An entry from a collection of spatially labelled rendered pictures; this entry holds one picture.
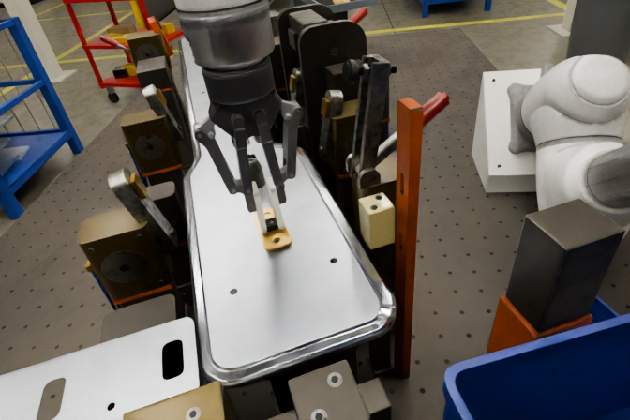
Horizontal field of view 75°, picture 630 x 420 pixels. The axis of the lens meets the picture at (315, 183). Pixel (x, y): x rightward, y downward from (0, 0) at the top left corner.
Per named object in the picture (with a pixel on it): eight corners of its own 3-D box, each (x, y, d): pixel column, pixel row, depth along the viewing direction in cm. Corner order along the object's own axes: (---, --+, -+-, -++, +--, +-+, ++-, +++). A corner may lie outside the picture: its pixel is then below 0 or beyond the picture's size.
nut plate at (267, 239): (253, 214, 61) (251, 208, 61) (277, 207, 62) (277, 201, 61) (264, 251, 55) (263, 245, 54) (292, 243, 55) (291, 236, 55)
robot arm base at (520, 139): (582, 67, 104) (593, 58, 98) (587, 154, 101) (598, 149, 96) (506, 69, 107) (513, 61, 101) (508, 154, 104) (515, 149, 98)
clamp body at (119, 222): (145, 362, 78) (61, 222, 58) (208, 341, 80) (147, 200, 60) (145, 395, 73) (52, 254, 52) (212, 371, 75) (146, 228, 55)
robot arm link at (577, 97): (590, 78, 98) (649, 32, 76) (595, 153, 95) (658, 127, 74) (517, 81, 100) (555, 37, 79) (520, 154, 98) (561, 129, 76)
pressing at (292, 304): (170, 43, 150) (169, 38, 149) (231, 31, 155) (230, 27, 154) (203, 400, 41) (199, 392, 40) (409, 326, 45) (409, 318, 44)
